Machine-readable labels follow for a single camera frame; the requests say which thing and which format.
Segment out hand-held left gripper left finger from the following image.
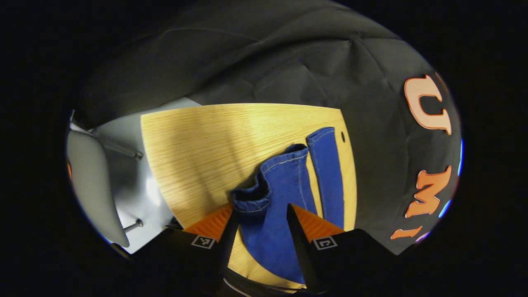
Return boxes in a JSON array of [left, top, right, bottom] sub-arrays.
[[132, 204, 240, 297]]

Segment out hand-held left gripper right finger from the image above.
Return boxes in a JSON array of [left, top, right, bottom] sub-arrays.
[[286, 203, 400, 294]]

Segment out blue denim jeans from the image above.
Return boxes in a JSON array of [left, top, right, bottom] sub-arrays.
[[230, 127, 346, 285]]

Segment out grey chair with metal legs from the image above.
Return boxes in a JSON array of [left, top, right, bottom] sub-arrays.
[[66, 109, 145, 248]]

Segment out black backdrop cloth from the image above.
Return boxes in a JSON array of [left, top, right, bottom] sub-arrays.
[[76, 0, 462, 255]]

